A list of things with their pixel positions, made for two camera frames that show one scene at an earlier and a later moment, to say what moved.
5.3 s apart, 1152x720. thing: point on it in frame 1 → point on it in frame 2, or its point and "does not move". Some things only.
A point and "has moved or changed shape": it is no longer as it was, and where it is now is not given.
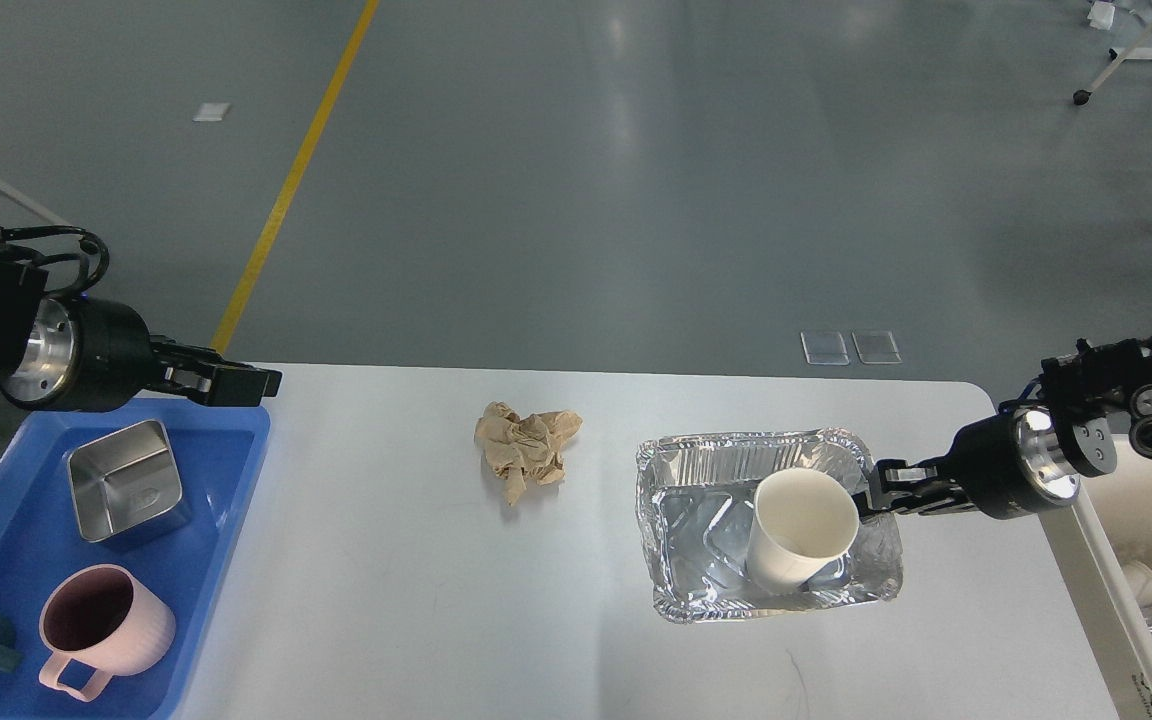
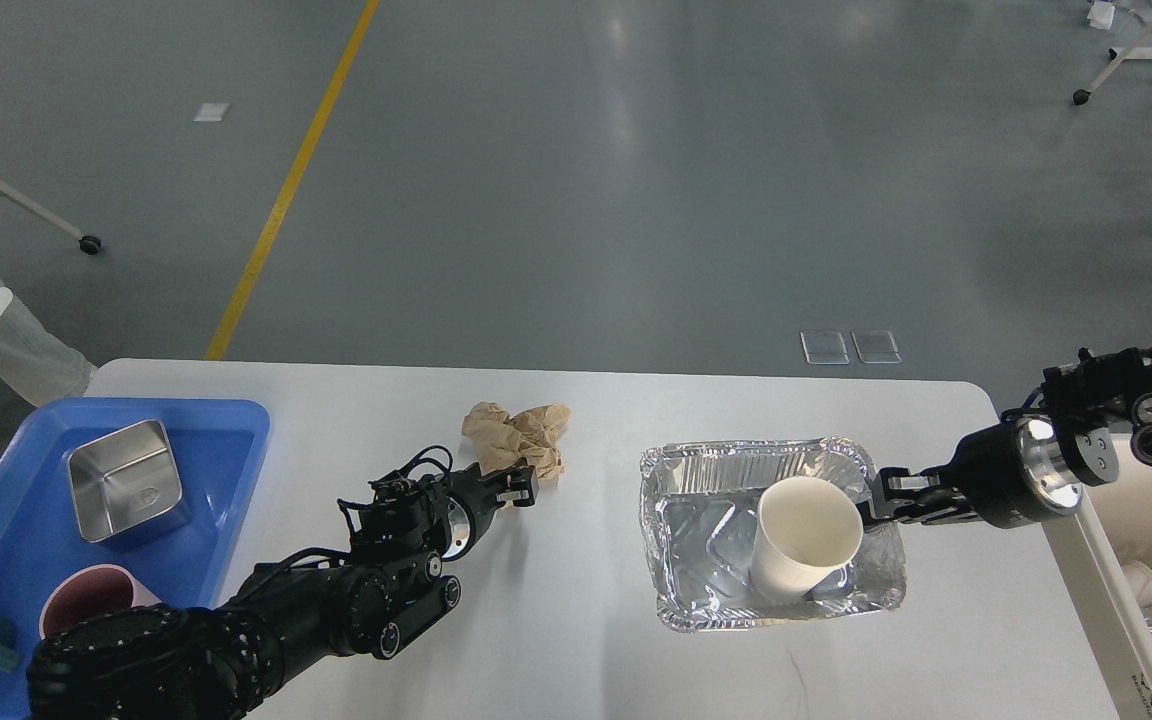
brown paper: x=521 y=447 has moved or changed shape
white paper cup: x=802 y=521 does not move
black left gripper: x=89 y=354 → x=473 y=497
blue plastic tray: x=16 y=535 does not move
